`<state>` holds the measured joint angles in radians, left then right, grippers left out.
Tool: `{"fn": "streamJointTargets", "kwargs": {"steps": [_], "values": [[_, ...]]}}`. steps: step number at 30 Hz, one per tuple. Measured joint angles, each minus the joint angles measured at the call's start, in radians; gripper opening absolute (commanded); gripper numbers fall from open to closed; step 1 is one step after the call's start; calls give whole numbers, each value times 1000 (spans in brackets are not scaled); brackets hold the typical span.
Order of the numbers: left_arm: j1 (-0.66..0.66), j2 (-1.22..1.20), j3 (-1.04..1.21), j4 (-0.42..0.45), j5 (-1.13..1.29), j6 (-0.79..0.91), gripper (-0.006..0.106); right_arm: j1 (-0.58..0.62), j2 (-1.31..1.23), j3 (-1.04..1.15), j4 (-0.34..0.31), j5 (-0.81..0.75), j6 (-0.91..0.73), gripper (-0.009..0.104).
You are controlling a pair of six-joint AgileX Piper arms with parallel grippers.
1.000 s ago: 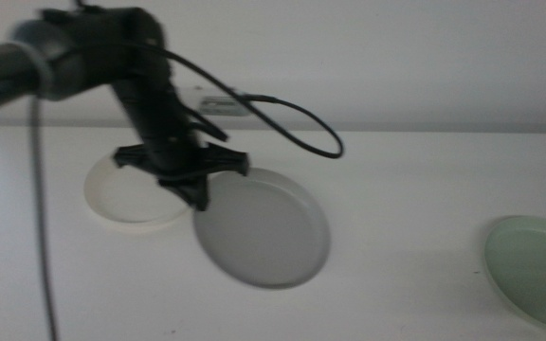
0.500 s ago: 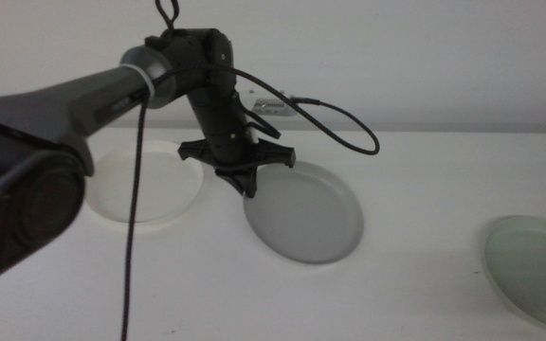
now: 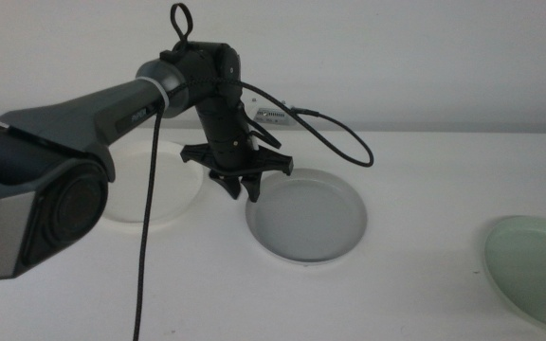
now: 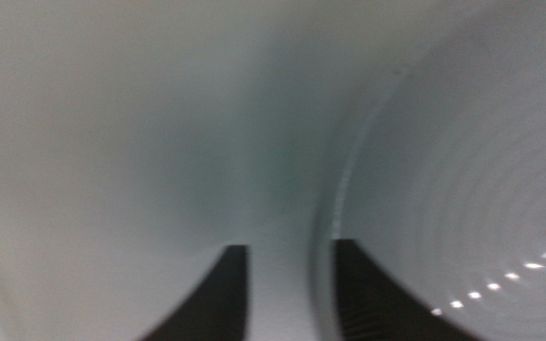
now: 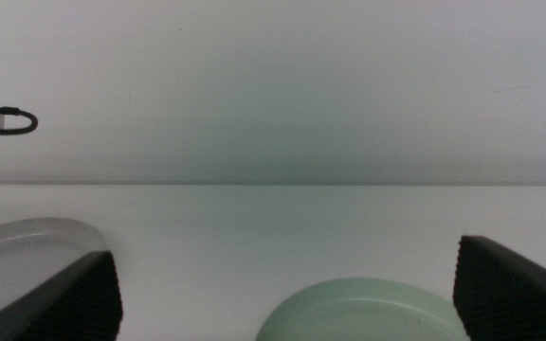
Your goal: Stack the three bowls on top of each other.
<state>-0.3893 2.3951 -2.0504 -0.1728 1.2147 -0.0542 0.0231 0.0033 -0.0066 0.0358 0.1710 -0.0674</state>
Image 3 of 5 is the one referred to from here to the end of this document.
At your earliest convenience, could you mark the white plate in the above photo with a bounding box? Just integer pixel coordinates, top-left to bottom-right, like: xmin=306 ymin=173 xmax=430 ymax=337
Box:
xmin=101 ymin=139 xmax=206 ymax=224

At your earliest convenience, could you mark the light green plate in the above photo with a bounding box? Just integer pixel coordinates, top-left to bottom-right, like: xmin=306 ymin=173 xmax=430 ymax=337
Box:
xmin=483 ymin=215 xmax=546 ymax=332

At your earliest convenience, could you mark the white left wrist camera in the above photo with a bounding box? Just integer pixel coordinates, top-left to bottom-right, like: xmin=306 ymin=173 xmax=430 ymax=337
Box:
xmin=251 ymin=105 xmax=299 ymax=127

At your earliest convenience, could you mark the black braided left cable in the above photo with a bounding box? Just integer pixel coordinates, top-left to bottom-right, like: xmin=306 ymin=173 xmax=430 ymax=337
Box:
xmin=132 ymin=2 xmax=375 ymax=341

